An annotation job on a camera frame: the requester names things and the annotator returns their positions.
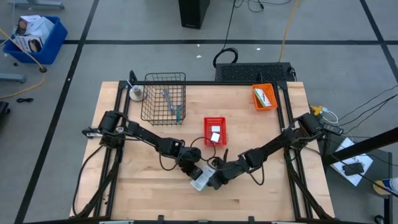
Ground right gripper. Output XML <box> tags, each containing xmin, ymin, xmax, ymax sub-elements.
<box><xmin>207</xmin><ymin>157</ymin><xmax>248</xmax><ymax>190</ymax></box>

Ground black frame cable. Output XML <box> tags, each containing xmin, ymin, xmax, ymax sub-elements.
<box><xmin>72</xmin><ymin>144</ymin><xmax>105</xmax><ymax>217</ymax></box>

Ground black smartphone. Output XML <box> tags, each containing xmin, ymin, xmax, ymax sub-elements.
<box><xmin>343</xmin><ymin>162</ymin><xmax>365</xmax><ymax>177</ymax></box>

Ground black floor cable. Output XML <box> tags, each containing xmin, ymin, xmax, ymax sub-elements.
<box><xmin>340</xmin><ymin>93</ymin><xmax>398</xmax><ymax>127</ymax></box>
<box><xmin>337</xmin><ymin>83</ymin><xmax>398</xmax><ymax>121</ymax></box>

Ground black diagonal beam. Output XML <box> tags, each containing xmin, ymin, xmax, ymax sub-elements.
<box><xmin>323</xmin><ymin>126</ymin><xmax>398</xmax><ymax>166</ymax></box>

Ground grey metal tool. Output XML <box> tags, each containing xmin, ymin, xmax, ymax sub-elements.
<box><xmin>160</xmin><ymin>88</ymin><xmax>177</xmax><ymax>115</ymax></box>

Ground white cable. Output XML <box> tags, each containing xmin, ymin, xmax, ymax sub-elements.
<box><xmin>322</xmin><ymin>107</ymin><xmax>339</xmax><ymax>124</ymax></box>

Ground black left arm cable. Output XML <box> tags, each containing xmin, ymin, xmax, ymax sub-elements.
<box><xmin>158</xmin><ymin>136</ymin><xmax>218</xmax><ymax>171</ymax></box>

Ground grey metal table foot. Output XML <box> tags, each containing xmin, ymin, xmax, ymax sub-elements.
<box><xmin>7</xmin><ymin>0</ymin><xmax>65</xmax><ymax>11</ymax></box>
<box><xmin>0</xmin><ymin>73</ymin><xmax>26</xmax><ymax>84</ymax></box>

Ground black wire basket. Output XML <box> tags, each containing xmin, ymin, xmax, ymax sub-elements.
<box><xmin>141</xmin><ymin>72</ymin><xmax>187</xmax><ymax>126</ymax></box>

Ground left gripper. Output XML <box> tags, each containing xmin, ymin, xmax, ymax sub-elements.
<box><xmin>182</xmin><ymin>161</ymin><xmax>205</xmax><ymax>182</ymax></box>

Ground black chair base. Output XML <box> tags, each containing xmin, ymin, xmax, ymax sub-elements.
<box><xmin>0</xmin><ymin>101</ymin><xmax>11</xmax><ymax>125</ymax></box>

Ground yellow floor cable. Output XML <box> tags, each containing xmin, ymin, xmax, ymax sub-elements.
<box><xmin>279</xmin><ymin>0</ymin><xmax>301</xmax><ymax>62</ymax></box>
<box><xmin>0</xmin><ymin>29</ymin><xmax>47</xmax><ymax>100</ymax></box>

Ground orange plastic bin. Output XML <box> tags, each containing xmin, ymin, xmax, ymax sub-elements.
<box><xmin>251</xmin><ymin>83</ymin><xmax>279</xmax><ymax>112</ymax></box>

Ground black speaker box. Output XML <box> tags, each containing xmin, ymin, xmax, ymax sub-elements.
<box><xmin>178</xmin><ymin>0</ymin><xmax>211</xmax><ymax>30</ymax></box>

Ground white blue can yellow cap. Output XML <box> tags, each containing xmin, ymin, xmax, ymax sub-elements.
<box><xmin>373</xmin><ymin>177</ymin><xmax>398</xmax><ymax>196</ymax></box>

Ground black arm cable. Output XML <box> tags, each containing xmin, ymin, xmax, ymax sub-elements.
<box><xmin>158</xmin><ymin>136</ymin><xmax>218</xmax><ymax>171</ymax></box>
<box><xmin>248</xmin><ymin>166</ymin><xmax>266</xmax><ymax>187</ymax></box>

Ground white paper sheet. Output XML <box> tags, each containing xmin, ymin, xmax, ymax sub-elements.
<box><xmin>330</xmin><ymin>138</ymin><xmax>374</xmax><ymax>187</ymax></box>

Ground black cable loop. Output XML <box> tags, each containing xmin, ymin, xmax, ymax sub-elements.
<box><xmin>233</xmin><ymin>0</ymin><xmax>293</xmax><ymax>13</ymax></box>

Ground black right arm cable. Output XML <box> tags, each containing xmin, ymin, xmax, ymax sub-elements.
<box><xmin>248</xmin><ymin>166</ymin><xmax>266</xmax><ymax>187</ymax></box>

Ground white box black print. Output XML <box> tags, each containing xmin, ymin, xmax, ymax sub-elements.
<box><xmin>14</xmin><ymin>34</ymin><xmax>44</xmax><ymax>53</ymax></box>

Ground white box brown print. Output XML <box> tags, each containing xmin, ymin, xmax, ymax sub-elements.
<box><xmin>15</xmin><ymin>14</ymin><xmax>41</xmax><ymax>36</ymax></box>

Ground black perforated computer case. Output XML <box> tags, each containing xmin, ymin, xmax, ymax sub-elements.
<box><xmin>215</xmin><ymin>62</ymin><xmax>295</xmax><ymax>83</ymax></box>

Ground grey cylinder on round base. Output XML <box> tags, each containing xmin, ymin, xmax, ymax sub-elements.
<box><xmin>129</xmin><ymin>85</ymin><xmax>147</xmax><ymax>102</ymax></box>

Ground black coiled cable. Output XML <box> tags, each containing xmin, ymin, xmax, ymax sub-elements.
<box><xmin>213</xmin><ymin>0</ymin><xmax>246</xmax><ymax>68</ymax></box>

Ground white green card reader box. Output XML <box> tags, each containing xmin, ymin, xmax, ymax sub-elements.
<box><xmin>253</xmin><ymin>88</ymin><xmax>272</xmax><ymax>108</ymax></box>
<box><xmin>190</xmin><ymin>164</ymin><xmax>218</xmax><ymax>192</ymax></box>

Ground red plastic bin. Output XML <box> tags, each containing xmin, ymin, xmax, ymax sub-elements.
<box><xmin>203</xmin><ymin>116</ymin><xmax>228</xmax><ymax>147</ymax></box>

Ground blue plastic bin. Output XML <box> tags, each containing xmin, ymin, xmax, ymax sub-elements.
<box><xmin>2</xmin><ymin>15</ymin><xmax>68</xmax><ymax>65</ymax></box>

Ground black aluminium frame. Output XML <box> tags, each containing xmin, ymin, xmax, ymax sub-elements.
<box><xmin>70</xmin><ymin>70</ymin><xmax>336</xmax><ymax>224</ymax></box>

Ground dark grey side table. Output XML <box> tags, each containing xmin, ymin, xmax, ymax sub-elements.
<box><xmin>323</xmin><ymin>146</ymin><xmax>393</xmax><ymax>224</ymax></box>

